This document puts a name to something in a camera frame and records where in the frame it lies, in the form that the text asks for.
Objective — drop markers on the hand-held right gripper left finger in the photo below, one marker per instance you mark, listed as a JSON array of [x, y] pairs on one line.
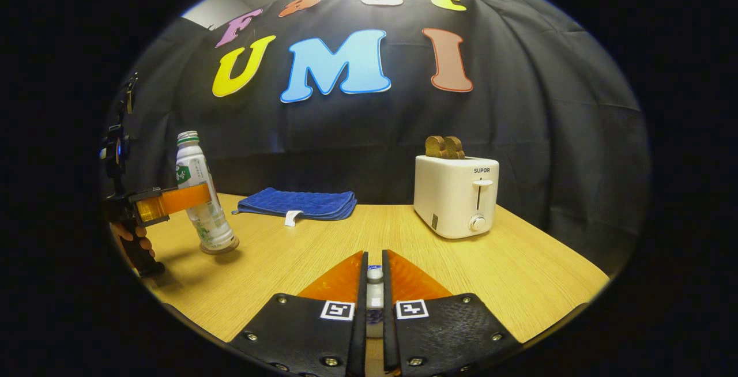
[[358, 336]]

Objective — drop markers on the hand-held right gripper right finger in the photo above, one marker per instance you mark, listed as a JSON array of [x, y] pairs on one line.
[[390, 336]]

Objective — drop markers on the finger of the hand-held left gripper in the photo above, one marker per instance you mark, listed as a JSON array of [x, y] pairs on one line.
[[184, 198]]

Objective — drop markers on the white plastic water bottle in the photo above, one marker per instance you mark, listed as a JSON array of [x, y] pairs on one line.
[[193, 166]]

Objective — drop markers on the folded blue towel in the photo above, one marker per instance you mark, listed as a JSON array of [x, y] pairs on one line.
[[300, 201]]

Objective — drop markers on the cream white toaster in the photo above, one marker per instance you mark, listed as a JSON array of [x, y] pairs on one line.
[[452, 198]]

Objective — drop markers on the brown bread slice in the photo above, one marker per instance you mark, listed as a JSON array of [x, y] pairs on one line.
[[435, 146], [455, 147]]

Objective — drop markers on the black backdrop cloth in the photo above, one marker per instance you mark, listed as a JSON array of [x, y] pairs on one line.
[[548, 106]]

